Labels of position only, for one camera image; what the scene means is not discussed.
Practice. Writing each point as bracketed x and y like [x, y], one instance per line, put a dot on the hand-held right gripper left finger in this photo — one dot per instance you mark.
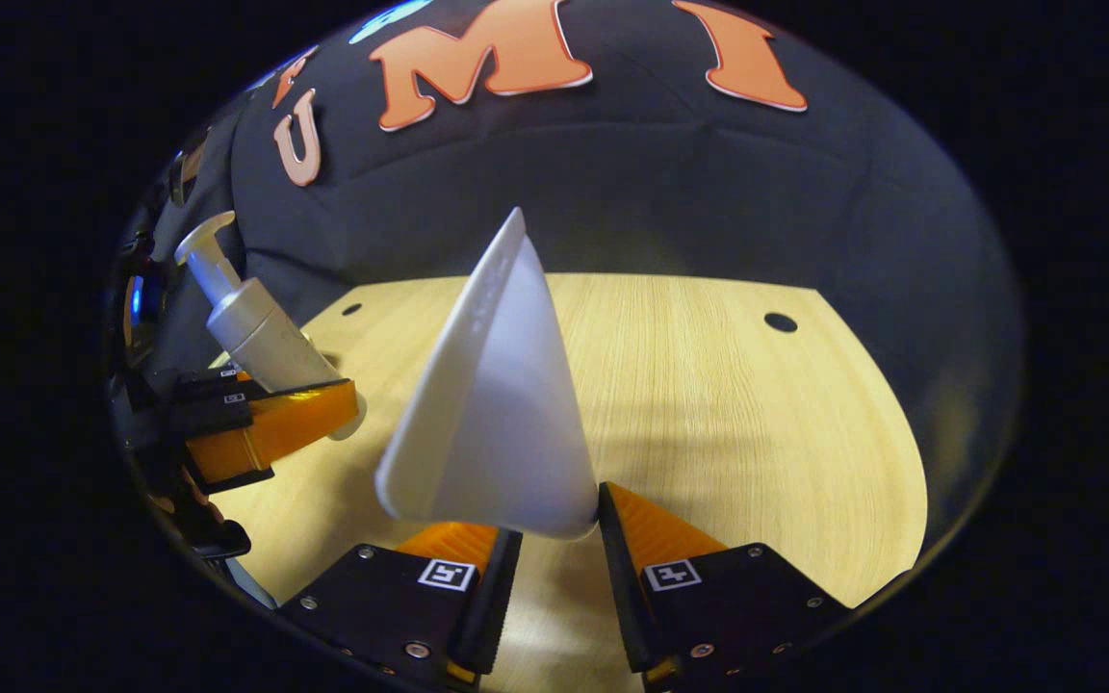
[489, 616]

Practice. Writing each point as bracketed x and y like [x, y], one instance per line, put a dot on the silver pump bottle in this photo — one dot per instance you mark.
[261, 332]

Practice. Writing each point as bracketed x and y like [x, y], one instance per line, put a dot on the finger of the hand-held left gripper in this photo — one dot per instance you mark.
[285, 423]
[213, 377]

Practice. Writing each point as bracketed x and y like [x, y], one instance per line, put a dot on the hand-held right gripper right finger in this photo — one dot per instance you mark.
[627, 597]

